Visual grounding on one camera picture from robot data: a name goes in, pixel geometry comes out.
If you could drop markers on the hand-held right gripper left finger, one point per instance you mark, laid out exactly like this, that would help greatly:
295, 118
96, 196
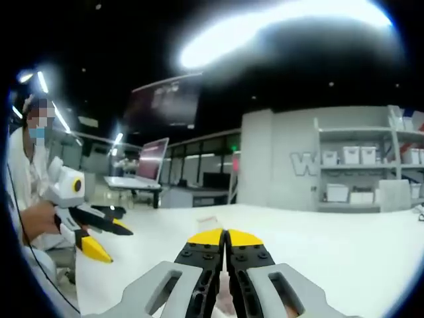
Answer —
195, 265

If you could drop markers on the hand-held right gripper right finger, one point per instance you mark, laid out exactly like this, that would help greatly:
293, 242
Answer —
251, 265

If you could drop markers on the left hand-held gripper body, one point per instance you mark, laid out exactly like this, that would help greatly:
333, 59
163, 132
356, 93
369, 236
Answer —
66, 185

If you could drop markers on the clear resealable bag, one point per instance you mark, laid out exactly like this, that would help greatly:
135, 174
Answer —
207, 223

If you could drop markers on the person's right hand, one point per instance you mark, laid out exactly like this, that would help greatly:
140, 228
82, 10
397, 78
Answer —
226, 298

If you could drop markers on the person's left hand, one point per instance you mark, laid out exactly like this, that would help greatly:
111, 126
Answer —
43, 222

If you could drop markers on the person's body in white clothing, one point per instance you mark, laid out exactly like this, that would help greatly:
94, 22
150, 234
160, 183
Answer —
23, 172

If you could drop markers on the grey desk with black legs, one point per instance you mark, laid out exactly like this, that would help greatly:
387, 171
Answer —
132, 183

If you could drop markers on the ceiling strip light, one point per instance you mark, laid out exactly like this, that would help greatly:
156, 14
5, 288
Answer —
118, 139
62, 117

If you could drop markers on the monitor with pink screen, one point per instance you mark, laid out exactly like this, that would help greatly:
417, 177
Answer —
152, 160

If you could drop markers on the black monitor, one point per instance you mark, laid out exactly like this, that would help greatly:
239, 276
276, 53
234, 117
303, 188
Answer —
217, 180

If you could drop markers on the pink-red banner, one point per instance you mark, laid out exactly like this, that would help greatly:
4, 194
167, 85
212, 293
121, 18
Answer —
236, 165

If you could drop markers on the dark hanging screen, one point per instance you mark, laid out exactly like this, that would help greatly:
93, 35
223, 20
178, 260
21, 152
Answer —
162, 102

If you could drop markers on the row of white storage bins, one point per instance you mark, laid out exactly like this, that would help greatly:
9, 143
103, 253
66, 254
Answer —
351, 155

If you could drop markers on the grey flat board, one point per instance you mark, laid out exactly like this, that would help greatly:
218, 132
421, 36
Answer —
394, 195

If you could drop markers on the grey shelving unit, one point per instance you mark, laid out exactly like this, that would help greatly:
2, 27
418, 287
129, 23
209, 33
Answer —
351, 130

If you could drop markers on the small white object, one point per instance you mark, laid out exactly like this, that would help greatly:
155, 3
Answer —
420, 212

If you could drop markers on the long bright ceiling light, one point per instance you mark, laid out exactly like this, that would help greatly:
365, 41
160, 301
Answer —
232, 36

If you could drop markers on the large grey wall letter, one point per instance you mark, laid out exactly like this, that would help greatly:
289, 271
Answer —
299, 164

